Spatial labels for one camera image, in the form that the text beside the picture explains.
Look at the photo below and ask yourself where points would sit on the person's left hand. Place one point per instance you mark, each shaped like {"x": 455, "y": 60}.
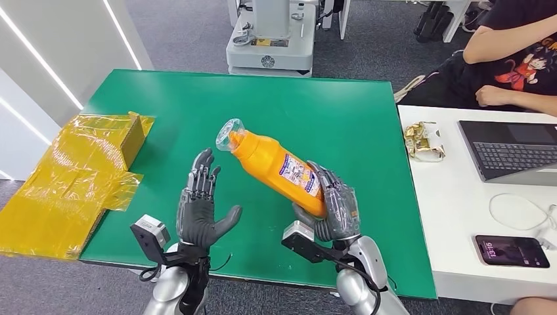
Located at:
{"x": 494, "y": 95}

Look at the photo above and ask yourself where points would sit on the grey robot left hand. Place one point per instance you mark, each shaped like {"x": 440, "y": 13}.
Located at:
{"x": 196, "y": 217}

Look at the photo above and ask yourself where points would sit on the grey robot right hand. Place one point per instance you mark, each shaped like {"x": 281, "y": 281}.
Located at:
{"x": 341, "y": 213}

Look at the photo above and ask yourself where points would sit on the orange labelled plastic bottle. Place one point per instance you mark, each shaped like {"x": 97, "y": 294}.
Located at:
{"x": 270, "y": 165}

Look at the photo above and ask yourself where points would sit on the grey robot base unit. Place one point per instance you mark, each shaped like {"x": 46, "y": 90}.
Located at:
{"x": 278, "y": 52}

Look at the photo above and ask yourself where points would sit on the person's right forearm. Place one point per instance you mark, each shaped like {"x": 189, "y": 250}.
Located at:
{"x": 504, "y": 41}

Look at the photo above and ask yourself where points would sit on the person's left forearm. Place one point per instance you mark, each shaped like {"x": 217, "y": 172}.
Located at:
{"x": 537, "y": 103}

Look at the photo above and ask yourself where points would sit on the person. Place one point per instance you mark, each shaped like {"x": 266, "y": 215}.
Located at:
{"x": 522, "y": 65}

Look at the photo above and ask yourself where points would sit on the dark grey laptop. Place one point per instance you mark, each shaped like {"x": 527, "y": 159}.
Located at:
{"x": 509, "y": 152}

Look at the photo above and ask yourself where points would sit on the gold snack wrapper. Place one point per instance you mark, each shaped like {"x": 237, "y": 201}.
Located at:
{"x": 422, "y": 141}

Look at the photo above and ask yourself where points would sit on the white desk leg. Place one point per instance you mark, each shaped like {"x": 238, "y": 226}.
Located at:
{"x": 454, "y": 19}
{"x": 343, "y": 17}

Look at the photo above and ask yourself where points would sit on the yellow tape-wrapped cardboard box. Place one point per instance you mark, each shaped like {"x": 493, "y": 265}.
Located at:
{"x": 69, "y": 182}

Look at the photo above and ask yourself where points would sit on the white charger plug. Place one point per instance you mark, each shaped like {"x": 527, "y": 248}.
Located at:
{"x": 549, "y": 240}

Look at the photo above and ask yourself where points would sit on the black smartphone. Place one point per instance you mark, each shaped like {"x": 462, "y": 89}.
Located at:
{"x": 511, "y": 251}

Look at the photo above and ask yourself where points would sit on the person's knee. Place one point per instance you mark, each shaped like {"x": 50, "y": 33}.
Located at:
{"x": 535, "y": 306}

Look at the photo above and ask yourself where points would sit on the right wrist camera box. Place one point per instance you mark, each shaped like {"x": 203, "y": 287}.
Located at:
{"x": 300, "y": 239}

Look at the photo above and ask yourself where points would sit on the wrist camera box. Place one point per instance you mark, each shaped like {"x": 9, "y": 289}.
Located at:
{"x": 300, "y": 239}
{"x": 150, "y": 235}

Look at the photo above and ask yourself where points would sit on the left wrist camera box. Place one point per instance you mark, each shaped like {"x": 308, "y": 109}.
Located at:
{"x": 150, "y": 235}

